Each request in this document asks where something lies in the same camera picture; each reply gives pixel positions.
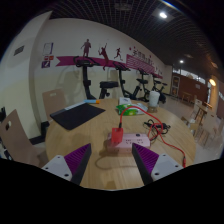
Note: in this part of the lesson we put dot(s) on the blue and orange marker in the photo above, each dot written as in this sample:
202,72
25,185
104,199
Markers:
90,101

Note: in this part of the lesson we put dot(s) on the round wooden coaster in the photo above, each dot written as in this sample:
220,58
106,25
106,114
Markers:
152,109

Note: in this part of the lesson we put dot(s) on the exercise bikes group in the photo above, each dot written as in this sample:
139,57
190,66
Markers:
87,83

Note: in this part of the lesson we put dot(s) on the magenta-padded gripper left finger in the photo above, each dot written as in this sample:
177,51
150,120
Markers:
75,163

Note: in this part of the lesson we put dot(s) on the small white box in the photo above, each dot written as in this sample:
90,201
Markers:
125,100

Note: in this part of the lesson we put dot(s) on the green wet wipes pack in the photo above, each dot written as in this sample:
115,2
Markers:
128,110

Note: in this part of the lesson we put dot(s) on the small red wall sign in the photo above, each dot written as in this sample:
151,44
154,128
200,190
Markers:
46,62

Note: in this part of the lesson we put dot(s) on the white translucent cup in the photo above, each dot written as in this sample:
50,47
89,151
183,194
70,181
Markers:
154,99

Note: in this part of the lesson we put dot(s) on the red charger block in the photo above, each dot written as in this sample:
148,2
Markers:
116,136

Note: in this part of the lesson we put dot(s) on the wooden chair with hole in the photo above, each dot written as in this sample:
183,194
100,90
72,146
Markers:
16,140

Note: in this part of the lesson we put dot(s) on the plain wooden chair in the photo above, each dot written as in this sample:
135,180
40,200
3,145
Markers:
53,101

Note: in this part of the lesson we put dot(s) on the ceiling lights group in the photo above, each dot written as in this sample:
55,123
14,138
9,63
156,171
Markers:
163,15

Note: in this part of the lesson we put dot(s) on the pink power strip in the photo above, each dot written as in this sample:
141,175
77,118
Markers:
136,141

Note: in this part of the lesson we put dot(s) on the white flat strip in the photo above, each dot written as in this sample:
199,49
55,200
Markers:
75,106

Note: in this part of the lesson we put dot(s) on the magenta sports wall decal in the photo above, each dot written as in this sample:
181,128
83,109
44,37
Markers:
66,61

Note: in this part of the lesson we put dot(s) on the white wall poster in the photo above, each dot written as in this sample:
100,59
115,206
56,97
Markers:
47,48

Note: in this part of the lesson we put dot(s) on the wooden chairs and tables group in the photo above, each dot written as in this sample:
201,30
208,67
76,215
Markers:
203,123

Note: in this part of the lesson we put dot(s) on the black mouse pad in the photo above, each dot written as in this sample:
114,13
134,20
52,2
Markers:
76,116

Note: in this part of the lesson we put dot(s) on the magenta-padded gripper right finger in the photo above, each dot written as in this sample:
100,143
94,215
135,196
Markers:
150,163

